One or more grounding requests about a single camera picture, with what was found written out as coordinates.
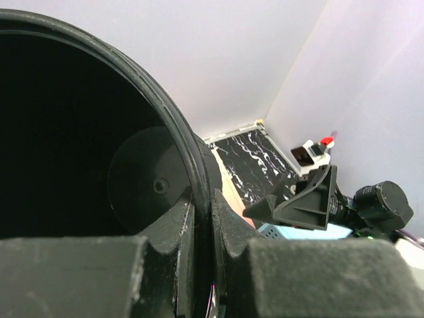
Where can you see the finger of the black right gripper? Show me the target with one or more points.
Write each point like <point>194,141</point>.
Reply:
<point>263,209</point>
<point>309,208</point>

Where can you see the large blue perforated basket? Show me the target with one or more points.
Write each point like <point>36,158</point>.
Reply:
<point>332,232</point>

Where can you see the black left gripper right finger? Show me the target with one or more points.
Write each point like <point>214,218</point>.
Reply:
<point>261,277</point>

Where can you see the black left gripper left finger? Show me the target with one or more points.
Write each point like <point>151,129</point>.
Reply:
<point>148,275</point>

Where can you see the pink perforated plastic basket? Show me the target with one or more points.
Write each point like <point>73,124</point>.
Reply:
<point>230,192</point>

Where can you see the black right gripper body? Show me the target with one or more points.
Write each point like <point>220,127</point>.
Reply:
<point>339,211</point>

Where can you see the black plastic bucket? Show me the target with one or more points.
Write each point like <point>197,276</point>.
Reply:
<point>91,145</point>

